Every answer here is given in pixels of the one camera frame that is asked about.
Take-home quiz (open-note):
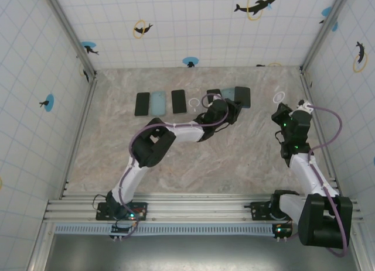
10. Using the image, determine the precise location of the black smartphone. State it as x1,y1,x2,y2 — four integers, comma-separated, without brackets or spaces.
134,92,151,117
171,89,188,115
271,84,289,105
234,86,252,109
206,88,222,105

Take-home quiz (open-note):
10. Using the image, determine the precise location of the light blue phone case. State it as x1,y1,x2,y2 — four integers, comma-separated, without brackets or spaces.
220,87,237,104
149,90,168,117

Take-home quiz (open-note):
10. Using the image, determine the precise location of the aluminium mounting beam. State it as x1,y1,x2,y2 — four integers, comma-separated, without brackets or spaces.
43,194,365,224

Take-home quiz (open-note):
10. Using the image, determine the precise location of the black controller box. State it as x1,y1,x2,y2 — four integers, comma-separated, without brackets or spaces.
110,222,138,242
272,223,294,242

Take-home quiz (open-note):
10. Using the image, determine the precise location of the grey metal panel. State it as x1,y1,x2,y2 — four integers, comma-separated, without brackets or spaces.
43,233,360,271

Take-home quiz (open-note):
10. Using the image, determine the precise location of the aluminium side rail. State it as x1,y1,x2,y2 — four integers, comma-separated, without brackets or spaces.
299,68,345,200
59,76,99,200

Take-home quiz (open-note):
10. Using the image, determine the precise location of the aluminium corner post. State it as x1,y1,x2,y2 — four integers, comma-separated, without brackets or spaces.
299,0,352,72
42,0,98,78

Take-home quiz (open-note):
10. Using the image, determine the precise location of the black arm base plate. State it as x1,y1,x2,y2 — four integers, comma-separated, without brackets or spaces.
251,201,305,221
96,201,149,221

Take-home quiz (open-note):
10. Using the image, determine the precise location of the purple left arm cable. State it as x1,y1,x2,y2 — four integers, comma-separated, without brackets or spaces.
118,94,230,239

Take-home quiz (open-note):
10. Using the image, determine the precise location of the white slotted cable duct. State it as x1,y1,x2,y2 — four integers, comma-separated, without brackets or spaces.
54,223,278,236

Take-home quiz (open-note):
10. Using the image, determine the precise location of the aluminium frame leg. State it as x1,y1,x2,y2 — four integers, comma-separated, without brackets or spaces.
28,223,57,271
347,223,369,271

